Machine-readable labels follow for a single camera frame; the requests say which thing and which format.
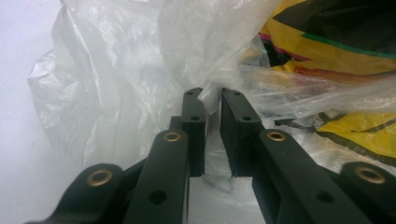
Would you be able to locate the yellow black snack packet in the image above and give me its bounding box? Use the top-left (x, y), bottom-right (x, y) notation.
top-left (258, 0), bottom-right (396, 168)

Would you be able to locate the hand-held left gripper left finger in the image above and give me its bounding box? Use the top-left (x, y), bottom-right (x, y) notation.
top-left (169, 87), bottom-right (207, 178)

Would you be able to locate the white table mat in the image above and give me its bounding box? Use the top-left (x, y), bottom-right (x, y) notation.
top-left (0, 0), bottom-right (68, 224)

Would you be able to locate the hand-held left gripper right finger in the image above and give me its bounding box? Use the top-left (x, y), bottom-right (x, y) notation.
top-left (219, 88), bottom-right (265, 178)

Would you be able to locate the clear smiley plastic bag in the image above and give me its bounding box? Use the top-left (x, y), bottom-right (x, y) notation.
top-left (27, 0), bottom-right (396, 224)

